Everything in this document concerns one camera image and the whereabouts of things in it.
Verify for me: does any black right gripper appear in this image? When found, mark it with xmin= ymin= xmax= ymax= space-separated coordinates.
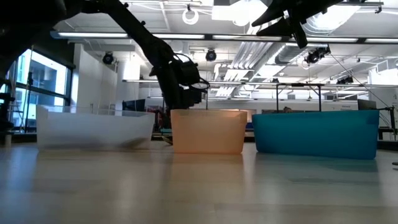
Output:
xmin=251 ymin=0 xmax=343 ymax=49

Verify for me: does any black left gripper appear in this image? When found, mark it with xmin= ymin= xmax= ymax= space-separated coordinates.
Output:
xmin=149 ymin=52 xmax=211 ymax=110

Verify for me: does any dark monitor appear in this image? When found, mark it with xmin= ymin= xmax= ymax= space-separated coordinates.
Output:
xmin=122 ymin=98 xmax=147 ymax=112

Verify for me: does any white ceiling panel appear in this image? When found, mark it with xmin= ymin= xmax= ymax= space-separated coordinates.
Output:
xmin=211 ymin=0 xmax=282 ymax=22

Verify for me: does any orange plastic bin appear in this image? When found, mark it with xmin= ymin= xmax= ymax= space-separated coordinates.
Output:
xmin=170 ymin=108 xmax=249 ymax=155

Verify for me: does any clear plastic bin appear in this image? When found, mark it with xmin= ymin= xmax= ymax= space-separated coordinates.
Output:
xmin=35 ymin=104 xmax=155 ymax=152

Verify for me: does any long ceiling light bar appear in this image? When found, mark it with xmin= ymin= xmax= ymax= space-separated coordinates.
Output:
xmin=50 ymin=30 xmax=398 ymax=45

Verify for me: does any teal plastic bin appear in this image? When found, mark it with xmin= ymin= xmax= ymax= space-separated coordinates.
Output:
xmin=251 ymin=109 xmax=380 ymax=161

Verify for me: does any black monitor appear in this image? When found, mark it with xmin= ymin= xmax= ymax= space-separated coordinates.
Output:
xmin=356 ymin=98 xmax=379 ymax=111

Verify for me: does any large glass window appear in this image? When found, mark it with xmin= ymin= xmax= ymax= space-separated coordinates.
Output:
xmin=0 ymin=46 xmax=75 ymax=135

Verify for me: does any black background desk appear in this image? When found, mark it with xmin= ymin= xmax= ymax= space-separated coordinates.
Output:
xmin=377 ymin=127 xmax=398 ymax=150

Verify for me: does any black equipment stand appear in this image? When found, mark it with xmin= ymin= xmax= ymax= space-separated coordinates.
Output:
xmin=0 ymin=92 xmax=16 ymax=149

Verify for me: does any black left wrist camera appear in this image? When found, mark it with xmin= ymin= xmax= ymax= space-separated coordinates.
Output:
xmin=175 ymin=60 xmax=201 ymax=87

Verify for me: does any silver ventilation duct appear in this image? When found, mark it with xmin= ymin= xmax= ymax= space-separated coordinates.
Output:
xmin=273 ymin=0 xmax=363 ymax=66

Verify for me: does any white ceiling cable tray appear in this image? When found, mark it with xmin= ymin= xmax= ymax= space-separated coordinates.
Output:
xmin=214 ymin=40 xmax=287 ymax=97

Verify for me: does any white coiled cable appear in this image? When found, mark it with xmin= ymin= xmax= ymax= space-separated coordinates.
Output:
xmin=181 ymin=4 xmax=200 ymax=26

